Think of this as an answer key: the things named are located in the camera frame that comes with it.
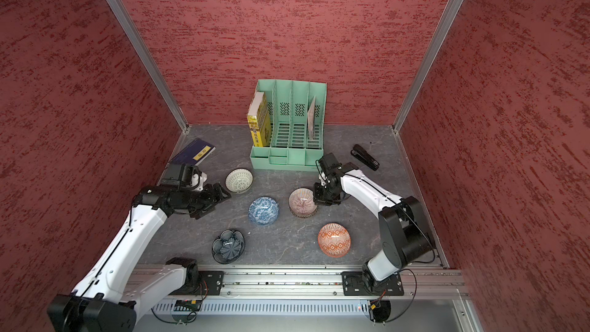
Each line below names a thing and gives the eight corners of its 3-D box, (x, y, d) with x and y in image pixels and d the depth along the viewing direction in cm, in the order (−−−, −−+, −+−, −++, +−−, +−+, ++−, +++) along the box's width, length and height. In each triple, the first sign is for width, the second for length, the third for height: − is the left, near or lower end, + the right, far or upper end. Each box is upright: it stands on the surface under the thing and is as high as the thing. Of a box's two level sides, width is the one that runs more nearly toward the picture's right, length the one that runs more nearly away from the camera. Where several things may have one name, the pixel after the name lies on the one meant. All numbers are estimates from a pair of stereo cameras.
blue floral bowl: (248, 226, 88) (246, 222, 84) (252, 201, 94) (250, 197, 91) (278, 226, 88) (277, 222, 85) (280, 201, 94) (279, 197, 91)
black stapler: (375, 171, 106) (378, 166, 102) (350, 152, 113) (351, 147, 109) (379, 167, 107) (382, 161, 104) (354, 149, 114) (355, 143, 111)
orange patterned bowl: (318, 257, 81) (319, 254, 78) (317, 227, 88) (317, 223, 85) (350, 257, 82) (352, 254, 78) (346, 228, 89) (348, 223, 85)
